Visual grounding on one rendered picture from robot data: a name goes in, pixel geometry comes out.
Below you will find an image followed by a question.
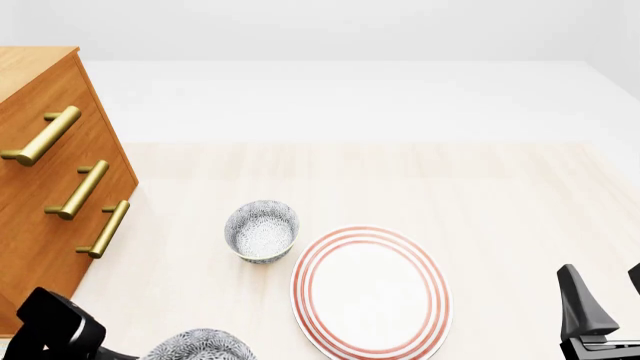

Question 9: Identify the large brass drawer handle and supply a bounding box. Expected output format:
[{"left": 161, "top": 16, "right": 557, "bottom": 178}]
[{"left": 0, "top": 105, "right": 82, "bottom": 168}]

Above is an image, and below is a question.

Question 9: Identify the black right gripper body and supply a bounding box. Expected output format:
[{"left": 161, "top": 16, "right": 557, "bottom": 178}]
[{"left": 559, "top": 333, "right": 640, "bottom": 360}]

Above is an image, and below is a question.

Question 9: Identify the medium brass drawer handle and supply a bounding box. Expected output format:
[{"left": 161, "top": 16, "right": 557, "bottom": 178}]
[{"left": 43, "top": 159, "right": 110, "bottom": 222}]

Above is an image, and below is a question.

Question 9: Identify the small brass drawer handle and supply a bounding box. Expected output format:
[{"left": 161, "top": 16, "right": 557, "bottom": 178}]
[{"left": 75, "top": 199, "right": 131, "bottom": 260}]

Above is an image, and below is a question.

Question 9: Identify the black plate on stalk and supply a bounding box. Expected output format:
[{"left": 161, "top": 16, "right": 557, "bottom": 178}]
[{"left": 2, "top": 286, "right": 107, "bottom": 360}]

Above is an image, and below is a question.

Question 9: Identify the wooden cabinet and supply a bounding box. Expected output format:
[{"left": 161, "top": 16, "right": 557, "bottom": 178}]
[{"left": 0, "top": 45, "right": 140, "bottom": 336}]

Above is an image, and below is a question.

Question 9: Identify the wooden cabinet drawer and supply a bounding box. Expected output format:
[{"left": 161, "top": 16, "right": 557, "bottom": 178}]
[
  {"left": 0, "top": 51, "right": 109, "bottom": 228},
  {"left": 0, "top": 114, "right": 126, "bottom": 335},
  {"left": 19, "top": 155, "right": 140, "bottom": 335}
]

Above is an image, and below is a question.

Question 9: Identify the white plate with red rings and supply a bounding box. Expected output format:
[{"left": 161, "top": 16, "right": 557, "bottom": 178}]
[{"left": 289, "top": 224, "right": 454, "bottom": 360}]

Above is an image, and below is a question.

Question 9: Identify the patterned black-white bowl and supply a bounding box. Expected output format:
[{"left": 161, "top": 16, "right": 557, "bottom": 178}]
[
  {"left": 223, "top": 199, "right": 301, "bottom": 265},
  {"left": 141, "top": 327, "right": 259, "bottom": 360}
]

